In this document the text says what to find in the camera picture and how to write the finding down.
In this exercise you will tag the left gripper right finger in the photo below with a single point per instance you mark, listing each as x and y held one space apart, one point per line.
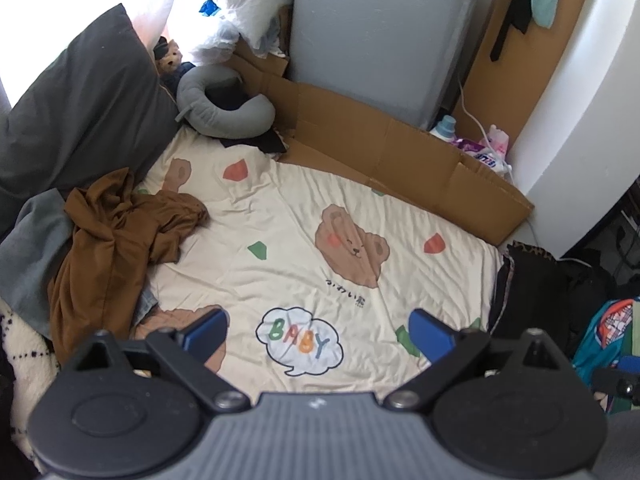
458 358

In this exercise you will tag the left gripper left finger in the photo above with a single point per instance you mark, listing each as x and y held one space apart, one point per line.
182 354

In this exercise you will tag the brown t-shirt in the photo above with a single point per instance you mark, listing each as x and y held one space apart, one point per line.
117 234

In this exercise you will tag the black patterned clothes pile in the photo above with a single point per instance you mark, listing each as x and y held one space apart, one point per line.
560 296

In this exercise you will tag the blue denim garment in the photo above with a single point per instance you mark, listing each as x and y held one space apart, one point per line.
146 302

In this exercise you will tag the white fluffy dotted blanket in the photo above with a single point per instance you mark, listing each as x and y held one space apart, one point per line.
35 368

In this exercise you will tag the cream bear print blanket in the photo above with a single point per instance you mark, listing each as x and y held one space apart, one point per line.
317 274

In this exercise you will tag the colourful teal bag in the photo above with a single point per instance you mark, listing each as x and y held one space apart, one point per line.
611 341

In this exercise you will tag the grey-blue garment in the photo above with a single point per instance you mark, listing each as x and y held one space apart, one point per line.
31 255

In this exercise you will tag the brown cardboard sheet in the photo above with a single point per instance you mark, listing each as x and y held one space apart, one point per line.
335 134

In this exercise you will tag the pink white packaging bag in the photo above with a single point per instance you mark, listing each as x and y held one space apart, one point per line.
490 151

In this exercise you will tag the blue cap detergent bottle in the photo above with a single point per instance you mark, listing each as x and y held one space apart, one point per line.
445 129

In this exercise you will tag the black cloth under pillow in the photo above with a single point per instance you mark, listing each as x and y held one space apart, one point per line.
268 142

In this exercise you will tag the grey neck pillow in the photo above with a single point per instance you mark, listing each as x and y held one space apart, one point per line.
207 99

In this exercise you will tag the dark grey pillow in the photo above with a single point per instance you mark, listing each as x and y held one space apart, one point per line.
97 108

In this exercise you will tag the teddy bear toy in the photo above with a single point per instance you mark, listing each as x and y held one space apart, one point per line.
169 64

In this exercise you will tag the white pillow in plastic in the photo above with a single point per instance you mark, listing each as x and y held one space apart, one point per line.
203 26

